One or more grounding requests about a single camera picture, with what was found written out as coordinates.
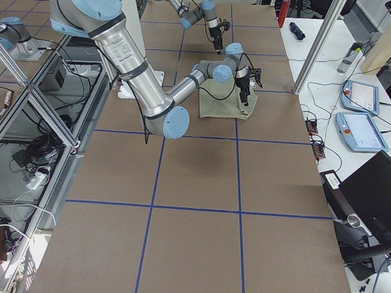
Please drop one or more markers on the black monitor with stand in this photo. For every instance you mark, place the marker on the black monitor with stand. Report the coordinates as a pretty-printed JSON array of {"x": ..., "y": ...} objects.
[{"x": 367, "y": 191}]

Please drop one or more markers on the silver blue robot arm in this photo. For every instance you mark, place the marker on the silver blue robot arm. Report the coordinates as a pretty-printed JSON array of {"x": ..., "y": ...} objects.
[
  {"x": 206, "y": 11},
  {"x": 105, "y": 23}
]

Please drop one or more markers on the upper blue teach pendant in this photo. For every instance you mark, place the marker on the upper blue teach pendant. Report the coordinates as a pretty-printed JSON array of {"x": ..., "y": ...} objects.
[{"x": 359, "y": 96}]

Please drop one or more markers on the red cylinder bottle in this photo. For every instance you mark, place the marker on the red cylinder bottle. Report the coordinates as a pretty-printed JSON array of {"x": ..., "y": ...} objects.
[{"x": 284, "y": 8}]

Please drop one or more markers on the orange black electronics module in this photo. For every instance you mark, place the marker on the orange black electronics module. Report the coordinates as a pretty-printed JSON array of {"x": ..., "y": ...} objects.
[{"x": 311, "y": 126}]

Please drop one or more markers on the black box white label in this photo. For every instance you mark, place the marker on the black box white label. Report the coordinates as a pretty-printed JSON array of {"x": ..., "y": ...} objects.
[{"x": 334, "y": 197}]

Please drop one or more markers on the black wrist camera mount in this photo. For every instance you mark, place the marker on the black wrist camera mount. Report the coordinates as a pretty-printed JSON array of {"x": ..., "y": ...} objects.
[{"x": 255, "y": 73}]

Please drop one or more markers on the green long-sleeve shirt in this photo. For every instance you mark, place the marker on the green long-sleeve shirt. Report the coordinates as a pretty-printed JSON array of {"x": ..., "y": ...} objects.
[{"x": 219, "y": 98}]

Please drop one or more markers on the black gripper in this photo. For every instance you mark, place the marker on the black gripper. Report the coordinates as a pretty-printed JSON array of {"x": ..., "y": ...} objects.
[
  {"x": 214, "y": 32},
  {"x": 242, "y": 82}
]

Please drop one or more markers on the aluminium frame post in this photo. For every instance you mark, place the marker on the aluminium frame post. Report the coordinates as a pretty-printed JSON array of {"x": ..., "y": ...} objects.
[{"x": 320, "y": 39}]

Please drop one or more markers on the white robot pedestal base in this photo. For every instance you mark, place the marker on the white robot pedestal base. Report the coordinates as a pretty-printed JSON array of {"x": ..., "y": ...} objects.
[{"x": 149, "y": 82}]

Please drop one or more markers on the dark folded umbrella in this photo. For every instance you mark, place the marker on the dark folded umbrella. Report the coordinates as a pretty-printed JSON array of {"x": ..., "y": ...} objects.
[{"x": 296, "y": 31}]

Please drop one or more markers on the lower blue teach pendant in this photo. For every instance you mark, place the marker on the lower blue teach pendant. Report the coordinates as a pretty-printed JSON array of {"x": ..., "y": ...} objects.
[{"x": 360, "y": 133}]

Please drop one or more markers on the blue teach pendant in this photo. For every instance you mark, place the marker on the blue teach pendant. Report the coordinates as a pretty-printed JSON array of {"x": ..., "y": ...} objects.
[
  {"x": 359, "y": 96},
  {"x": 360, "y": 133}
]

